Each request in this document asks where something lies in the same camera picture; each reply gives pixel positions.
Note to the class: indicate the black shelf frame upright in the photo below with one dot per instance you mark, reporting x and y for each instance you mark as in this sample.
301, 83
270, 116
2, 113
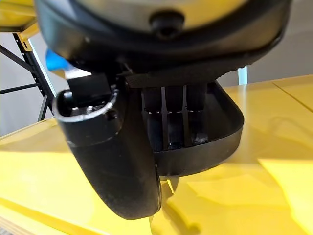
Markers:
30, 61

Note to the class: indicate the blue object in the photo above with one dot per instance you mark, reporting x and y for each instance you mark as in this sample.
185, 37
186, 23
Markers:
55, 61

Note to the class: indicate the white post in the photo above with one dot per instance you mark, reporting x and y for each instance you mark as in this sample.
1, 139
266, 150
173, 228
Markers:
242, 76

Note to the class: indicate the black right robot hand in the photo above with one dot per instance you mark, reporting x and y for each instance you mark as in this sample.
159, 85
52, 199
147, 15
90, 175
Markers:
102, 159

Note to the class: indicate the yellow shelf board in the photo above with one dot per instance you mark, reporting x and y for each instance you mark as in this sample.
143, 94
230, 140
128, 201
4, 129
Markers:
244, 200
14, 14

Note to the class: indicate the black sole-shaped part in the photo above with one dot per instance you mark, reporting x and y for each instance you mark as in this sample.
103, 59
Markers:
220, 151

